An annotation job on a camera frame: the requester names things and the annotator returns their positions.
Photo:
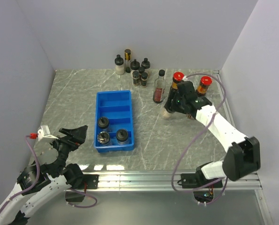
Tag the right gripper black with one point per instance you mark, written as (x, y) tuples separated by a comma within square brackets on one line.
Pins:
[(172, 95)]

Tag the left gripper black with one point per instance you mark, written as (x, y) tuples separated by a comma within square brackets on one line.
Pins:
[(79, 133)]

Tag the black cap bottle front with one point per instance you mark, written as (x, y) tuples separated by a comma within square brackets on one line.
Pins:
[(166, 113)]

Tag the black cap bottle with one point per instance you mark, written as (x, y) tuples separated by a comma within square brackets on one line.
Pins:
[(103, 123), (166, 113)]

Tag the shaker jar white powder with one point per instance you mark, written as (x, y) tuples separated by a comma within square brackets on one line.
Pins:
[(104, 138)]

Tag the tall clear sauce bottle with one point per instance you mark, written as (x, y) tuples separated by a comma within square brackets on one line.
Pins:
[(159, 87)]

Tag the black cap bottle back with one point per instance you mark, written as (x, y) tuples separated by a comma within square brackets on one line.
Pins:
[(103, 123)]

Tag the red lid jar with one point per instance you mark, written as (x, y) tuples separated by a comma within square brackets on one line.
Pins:
[(177, 78), (203, 86)]

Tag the blue divided plastic bin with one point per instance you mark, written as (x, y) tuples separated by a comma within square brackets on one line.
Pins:
[(117, 107)]

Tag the knob lid jar white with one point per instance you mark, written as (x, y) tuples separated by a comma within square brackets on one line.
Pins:
[(122, 137)]

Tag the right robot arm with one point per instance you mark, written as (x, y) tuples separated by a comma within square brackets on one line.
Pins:
[(242, 152)]

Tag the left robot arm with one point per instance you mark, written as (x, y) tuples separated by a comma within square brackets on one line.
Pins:
[(40, 182)]

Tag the small spice jar right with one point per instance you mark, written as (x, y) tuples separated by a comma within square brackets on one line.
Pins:
[(144, 78)]

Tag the small spice jar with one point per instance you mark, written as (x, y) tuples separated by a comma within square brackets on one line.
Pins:
[(141, 70), (144, 78), (135, 76)]

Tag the small spice jar back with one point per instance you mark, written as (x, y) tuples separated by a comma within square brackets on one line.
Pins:
[(141, 70)]

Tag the small spice jar left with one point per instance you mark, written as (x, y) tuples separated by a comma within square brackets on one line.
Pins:
[(135, 76)]

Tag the tall yellow black grinder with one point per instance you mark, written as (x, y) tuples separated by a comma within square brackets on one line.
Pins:
[(127, 54)]

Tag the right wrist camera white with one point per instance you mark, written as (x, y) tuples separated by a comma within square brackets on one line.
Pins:
[(187, 78)]

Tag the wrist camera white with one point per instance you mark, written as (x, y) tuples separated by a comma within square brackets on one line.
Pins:
[(187, 78), (43, 134)]

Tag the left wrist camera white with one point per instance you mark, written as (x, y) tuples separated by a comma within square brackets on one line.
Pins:
[(43, 134)]

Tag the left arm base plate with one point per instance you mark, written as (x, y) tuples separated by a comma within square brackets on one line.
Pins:
[(90, 181)]

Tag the aluminium front rail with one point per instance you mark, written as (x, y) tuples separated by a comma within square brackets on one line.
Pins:
[(140, 181)]

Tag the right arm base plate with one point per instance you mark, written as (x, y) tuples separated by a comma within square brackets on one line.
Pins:
[(188, 181)]

